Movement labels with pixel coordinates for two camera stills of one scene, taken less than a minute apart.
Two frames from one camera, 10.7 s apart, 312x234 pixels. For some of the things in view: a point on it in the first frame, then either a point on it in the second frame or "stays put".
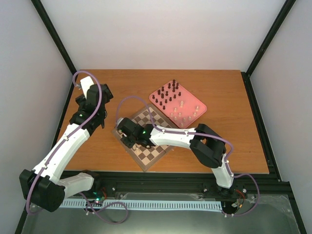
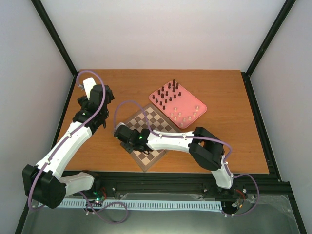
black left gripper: [80, 101] stays put
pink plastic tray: [178, 104] stays put
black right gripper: [128, 144] to [127, 149]
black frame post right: [246, 75] stays put
